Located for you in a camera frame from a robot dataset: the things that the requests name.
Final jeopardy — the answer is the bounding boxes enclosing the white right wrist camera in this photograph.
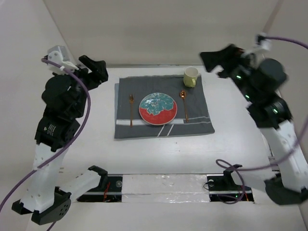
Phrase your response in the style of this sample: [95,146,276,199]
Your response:
[241,33,271,58]

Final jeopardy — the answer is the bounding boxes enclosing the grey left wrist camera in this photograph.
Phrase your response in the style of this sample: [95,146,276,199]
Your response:
[47,45,70,64]

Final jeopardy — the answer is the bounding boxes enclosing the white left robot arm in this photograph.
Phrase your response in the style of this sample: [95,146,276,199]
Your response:
[12,55,108,225]

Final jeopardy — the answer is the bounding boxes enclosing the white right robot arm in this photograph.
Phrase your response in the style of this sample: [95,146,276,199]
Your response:
[200,44,308,205]

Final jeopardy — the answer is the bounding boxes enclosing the pale yellow mug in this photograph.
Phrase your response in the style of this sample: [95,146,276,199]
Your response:
[183,66,200,88]

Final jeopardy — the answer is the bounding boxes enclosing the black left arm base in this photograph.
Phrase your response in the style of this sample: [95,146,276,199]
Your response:
[77,175,123,203]

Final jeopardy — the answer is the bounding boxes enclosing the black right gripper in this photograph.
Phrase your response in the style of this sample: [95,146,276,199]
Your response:
[197,43,255,102]

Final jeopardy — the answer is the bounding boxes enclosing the copper spoon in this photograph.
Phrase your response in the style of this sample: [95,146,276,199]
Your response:
[179,90,189,123]

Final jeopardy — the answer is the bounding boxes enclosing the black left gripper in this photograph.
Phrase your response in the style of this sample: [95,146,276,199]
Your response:
[54,56,107,118]

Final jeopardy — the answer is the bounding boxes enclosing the teal and red plate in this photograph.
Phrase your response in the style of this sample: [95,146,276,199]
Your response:
[139,92,178,126]

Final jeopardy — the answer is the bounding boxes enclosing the grey cloth placemat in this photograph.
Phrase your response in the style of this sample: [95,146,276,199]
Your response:
[115,75,215,139]

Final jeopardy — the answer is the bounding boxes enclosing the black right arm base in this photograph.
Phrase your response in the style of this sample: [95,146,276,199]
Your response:
[203,170,243,203]

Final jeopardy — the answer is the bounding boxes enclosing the copper fork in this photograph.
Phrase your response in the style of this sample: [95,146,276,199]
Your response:
[129,94,134,127]

